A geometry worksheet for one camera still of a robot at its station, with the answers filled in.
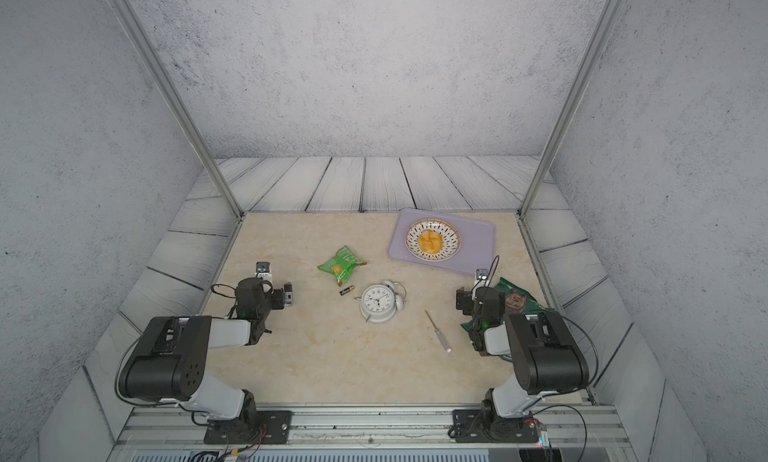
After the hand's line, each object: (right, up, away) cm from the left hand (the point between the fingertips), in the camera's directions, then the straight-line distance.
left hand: (277, 282), depth 95 cm
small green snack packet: (+20, +5, +4) cm, 21 cm away
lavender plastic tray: (+69, +13, +18) cm, 72 cm away
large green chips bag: (+75, -6, -2) cm, 75 cm away
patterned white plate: (+51, +13, +12) cm, 54 cm away
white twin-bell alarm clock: (+32, -5, -4) cm, 33 cm away
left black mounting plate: (+5, -30, -24) cm, 39 cm away
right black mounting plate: (+57, -26, -29) cm, 69 cm away
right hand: (+64, -1, -1) cm, 64 cm away
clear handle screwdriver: (+50, -15, -7) cm, 53 cm away
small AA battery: (+21, -3, +3) cm, 22 cm away
